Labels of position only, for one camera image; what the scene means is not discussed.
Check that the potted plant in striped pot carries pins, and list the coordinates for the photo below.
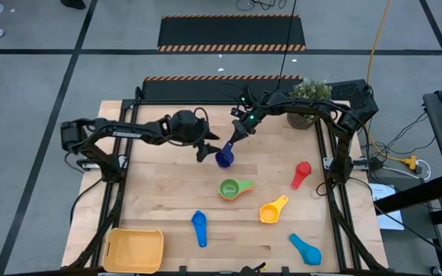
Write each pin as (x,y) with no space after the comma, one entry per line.
(309,90)

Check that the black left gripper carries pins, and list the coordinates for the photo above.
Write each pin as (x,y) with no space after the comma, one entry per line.
(186,126)

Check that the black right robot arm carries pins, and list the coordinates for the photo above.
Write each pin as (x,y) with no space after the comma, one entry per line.
(344,153)

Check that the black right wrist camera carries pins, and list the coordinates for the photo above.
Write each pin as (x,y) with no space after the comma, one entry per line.
(237,112)

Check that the bright blue measuring cup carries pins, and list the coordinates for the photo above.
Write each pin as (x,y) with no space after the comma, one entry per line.
(199,222)

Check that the yellow measuring cup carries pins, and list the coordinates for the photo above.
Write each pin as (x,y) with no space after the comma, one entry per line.
(270,214)

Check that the dark blue measuring cup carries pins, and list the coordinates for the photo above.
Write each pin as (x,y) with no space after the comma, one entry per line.
(224,159)

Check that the yellow plastic basket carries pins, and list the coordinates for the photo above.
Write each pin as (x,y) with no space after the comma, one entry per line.
(132,251)

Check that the black computer box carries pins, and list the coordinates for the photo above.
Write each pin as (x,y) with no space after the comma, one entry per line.
(347,92)

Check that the white paper sheet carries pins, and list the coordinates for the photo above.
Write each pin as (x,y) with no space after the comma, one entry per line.
(382,190)

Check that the black aluminium table frame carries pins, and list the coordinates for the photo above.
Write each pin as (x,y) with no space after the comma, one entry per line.
(175,102)

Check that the green measuring cup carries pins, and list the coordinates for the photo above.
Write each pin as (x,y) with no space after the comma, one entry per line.
(229,188)

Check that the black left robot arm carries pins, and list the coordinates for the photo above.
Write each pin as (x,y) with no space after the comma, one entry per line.
(125,134)

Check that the person's black shoe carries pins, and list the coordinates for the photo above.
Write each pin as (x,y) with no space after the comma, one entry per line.
(73,4)

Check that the black hazard striped floor mat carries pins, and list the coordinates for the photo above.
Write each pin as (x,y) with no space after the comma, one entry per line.
(228,32)
(205,90)

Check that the teal measuring cup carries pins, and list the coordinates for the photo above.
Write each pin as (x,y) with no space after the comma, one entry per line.
(309,255)

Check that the red measuring cup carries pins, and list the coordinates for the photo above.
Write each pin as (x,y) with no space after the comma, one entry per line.
(303,168)

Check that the black stand beam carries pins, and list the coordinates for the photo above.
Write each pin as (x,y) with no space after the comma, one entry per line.
(416,193)

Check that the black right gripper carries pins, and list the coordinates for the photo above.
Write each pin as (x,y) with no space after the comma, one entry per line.
(252,119)

